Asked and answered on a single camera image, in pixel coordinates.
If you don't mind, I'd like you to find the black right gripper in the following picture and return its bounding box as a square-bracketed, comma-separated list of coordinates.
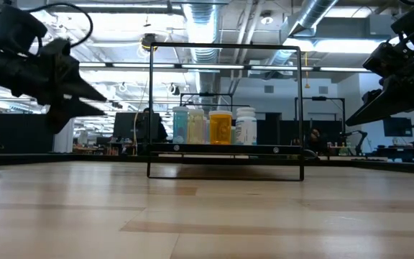
[346, 41, 414, 127]

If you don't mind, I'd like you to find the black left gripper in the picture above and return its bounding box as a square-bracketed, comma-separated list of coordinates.
[30, 37, 108, 135]

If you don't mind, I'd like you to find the white supplement bottle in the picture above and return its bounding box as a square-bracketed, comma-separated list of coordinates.
[234, 106, 257, 146]

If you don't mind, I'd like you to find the large orange pill bottle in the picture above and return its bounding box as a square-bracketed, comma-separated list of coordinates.
[208, 110, 233, 145]

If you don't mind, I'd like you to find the white pillar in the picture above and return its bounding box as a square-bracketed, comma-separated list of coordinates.
[52, 117, 75, 154]

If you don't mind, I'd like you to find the black computer monitor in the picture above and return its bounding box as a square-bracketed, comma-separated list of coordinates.
[112, 112, 160, 143]

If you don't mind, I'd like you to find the dark partition panel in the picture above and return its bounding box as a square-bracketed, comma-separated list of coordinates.
[0, 112, 55, 155]

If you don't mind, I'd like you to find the person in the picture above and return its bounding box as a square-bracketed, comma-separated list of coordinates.
[304, 127, 325, 155]
[141, 106, 169, 144]

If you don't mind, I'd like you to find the dark wall monitor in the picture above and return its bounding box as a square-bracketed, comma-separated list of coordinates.
[383, 117, 414, 138]

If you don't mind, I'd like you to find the black gantry frame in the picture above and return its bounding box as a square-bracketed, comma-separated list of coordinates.
[295, 95, 347, 145]

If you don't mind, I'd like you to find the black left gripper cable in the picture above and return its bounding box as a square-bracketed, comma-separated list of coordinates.
[27, 2, 94, 50]

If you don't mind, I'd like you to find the silver ventilation duct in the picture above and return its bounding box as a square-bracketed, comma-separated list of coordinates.
[264, 0, 340, 68]

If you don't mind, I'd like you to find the silver ribbed duct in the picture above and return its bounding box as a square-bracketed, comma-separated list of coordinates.
[182, 2, 223, 106]

